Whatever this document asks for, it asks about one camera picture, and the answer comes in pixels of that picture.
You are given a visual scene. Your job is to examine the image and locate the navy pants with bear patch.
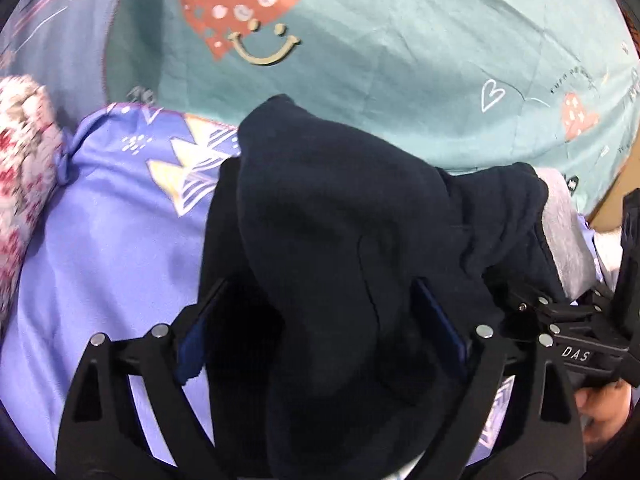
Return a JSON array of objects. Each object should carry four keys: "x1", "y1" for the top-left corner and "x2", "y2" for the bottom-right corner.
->
[{"x1": 200, "y1": 96, "x2": 596, "y2": 479}]

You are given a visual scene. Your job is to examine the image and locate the teal heart-print blanket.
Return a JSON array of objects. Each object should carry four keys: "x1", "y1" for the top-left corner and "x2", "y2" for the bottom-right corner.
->
[{"x1": 104, "y1": 0, "x2": 639, "y2": 213}]

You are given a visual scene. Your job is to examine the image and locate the red floral pillow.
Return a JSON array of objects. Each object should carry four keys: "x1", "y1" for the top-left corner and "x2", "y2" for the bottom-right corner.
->
[{"x1": 0, "y1": 76, "x2": 63, "y2": 321}]

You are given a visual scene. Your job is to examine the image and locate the purple patterned bedsheet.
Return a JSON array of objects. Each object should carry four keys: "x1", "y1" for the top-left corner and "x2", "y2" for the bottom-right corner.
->
[{"x1": 1, "y1": 105, "x2": 241, "y2": 479}]

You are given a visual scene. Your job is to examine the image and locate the right hand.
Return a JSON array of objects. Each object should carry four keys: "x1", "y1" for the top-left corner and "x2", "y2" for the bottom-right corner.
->
[{"x1": 574, "y1": 379, "x2": 632, "y2": 455}]

